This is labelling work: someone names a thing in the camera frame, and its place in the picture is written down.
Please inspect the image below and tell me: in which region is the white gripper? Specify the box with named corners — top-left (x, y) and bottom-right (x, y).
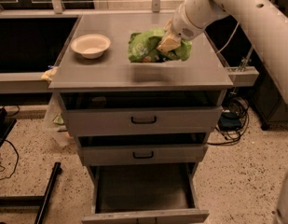
top-left (157, 0), bottom-right (211, 53)

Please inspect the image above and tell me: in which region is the green rice chip bag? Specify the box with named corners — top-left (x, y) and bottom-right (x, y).
top-left (128, 28), bottom-right (192, 63)

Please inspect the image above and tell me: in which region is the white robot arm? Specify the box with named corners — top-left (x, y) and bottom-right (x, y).
top-left (158, 0), bottom-right (288, 105)

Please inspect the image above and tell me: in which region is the top grey drawer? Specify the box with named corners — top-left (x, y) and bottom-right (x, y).
top-left (60, 93), bottom-right (222, 136)

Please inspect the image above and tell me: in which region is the grey drawer cabinet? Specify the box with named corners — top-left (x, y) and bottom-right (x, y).
top-left (48, 12), bottom-right (234, 224)

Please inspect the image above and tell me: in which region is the middle grey drawer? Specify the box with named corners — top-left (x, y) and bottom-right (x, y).
top-left (78, 133), bottom-right (208, 166)

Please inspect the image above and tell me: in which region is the clear plastic bag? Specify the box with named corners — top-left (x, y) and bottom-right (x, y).
top-left (43, 94), bottom-right (75, 147)

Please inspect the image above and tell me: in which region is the bottom open grey drawer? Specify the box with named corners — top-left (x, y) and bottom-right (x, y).
top-left (81, 163), bottom-right (209, 224)

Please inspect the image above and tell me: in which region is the white paper bowl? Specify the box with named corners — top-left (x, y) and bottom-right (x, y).
top-left (71, 35), bottom-right (111, 59)

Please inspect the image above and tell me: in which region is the dark grey cabinet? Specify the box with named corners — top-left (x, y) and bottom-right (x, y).
top-left (251, 65), bottom-right (288, 131)

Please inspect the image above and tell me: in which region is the black box corner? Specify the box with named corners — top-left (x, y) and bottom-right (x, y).
top-left (0, 108), bottom-right (17, 147)

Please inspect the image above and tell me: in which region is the black metal stand leg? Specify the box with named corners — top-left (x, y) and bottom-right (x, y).
top-left (0, 162), bottom-right (62, 224)

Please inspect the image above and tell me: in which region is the white power cable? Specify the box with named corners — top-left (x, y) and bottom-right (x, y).
top-left (215, 21), bottom-right (240, 55)

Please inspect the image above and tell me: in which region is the black cable bundle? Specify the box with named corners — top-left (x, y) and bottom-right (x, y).
top-left (207, 96), bottom-right (250, 147)

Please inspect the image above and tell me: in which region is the black floor cable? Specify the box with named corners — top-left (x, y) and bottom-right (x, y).
top-left (0, 137), bottom-right (21, 183)

